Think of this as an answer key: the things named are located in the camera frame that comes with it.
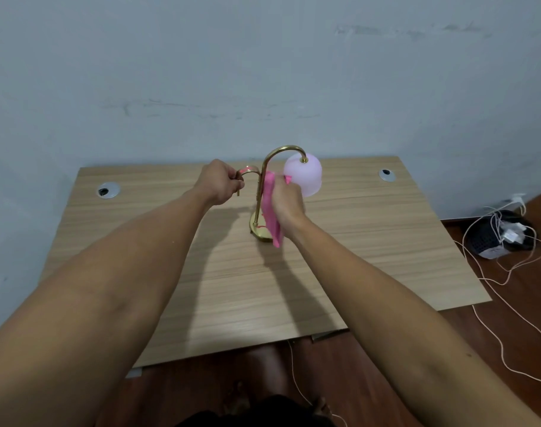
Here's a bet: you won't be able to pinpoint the person's left hand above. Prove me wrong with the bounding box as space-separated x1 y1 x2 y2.
193 159 245 208

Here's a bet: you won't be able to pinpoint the white power adapter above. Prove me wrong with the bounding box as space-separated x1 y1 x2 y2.
501 222 527 245

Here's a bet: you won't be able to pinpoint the person's left foot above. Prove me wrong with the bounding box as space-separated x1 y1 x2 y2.
224 380 255 416

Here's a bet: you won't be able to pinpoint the person's right foot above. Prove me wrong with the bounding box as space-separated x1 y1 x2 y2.
311 396 334 419

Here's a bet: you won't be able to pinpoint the person's black shorts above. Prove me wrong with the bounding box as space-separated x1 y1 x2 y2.
176 395 339 427

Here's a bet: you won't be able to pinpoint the pink cloth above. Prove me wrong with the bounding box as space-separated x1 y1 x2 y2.
262 171 293 249

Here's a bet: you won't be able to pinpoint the thin white cable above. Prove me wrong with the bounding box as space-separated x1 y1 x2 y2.
287 340 349 427

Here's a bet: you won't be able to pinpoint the person's left forearm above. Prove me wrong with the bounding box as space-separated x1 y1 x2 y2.
0 189 214 427

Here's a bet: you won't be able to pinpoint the person's foot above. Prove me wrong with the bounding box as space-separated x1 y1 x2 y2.
311 396 334 419
224 380 255 416

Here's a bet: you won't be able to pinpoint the brass lamp with pink shade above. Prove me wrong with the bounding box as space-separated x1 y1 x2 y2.
235 145 323 243

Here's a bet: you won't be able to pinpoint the person's right hand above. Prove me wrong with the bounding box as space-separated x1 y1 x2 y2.
270 173 307 237

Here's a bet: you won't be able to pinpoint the person's right forearm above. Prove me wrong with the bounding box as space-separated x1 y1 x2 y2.
282 215 541 427

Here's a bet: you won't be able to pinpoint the black mesh basket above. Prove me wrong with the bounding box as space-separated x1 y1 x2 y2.
468 210 536 260

